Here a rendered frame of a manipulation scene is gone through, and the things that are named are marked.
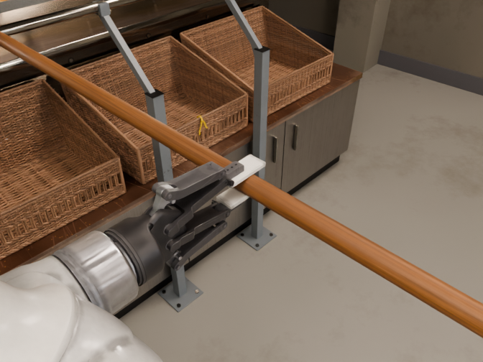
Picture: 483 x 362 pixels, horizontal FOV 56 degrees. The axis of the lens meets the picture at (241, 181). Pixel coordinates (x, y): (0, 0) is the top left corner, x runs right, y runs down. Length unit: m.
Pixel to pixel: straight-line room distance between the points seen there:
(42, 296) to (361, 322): 1.72
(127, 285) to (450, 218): 2.19
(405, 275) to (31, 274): 0.38
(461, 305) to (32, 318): 0.39
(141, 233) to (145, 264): 0.03
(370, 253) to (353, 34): 3.38
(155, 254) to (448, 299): 0.31
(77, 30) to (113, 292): 1.49
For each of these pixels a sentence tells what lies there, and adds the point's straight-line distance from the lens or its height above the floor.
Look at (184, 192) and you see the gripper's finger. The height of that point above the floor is 1.25.
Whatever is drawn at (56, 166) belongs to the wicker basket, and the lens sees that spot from 1.81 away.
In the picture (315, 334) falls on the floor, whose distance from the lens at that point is 1.91.
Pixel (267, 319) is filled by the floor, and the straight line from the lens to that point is 1.93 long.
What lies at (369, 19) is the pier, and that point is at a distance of 3.76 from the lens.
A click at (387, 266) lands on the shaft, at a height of 1.20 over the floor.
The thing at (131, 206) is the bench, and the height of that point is 0.56.
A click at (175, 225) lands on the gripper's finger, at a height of 1.22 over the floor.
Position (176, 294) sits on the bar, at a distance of 2.00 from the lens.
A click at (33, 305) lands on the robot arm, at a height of 1.34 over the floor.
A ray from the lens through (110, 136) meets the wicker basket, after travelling 1.68.
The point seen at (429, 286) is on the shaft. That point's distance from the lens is 0.52.
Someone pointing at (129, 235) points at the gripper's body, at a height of 1.23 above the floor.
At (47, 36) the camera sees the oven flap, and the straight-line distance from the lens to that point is 1.84.
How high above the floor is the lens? 1.58
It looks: 38 degrees down
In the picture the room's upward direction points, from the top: straight up
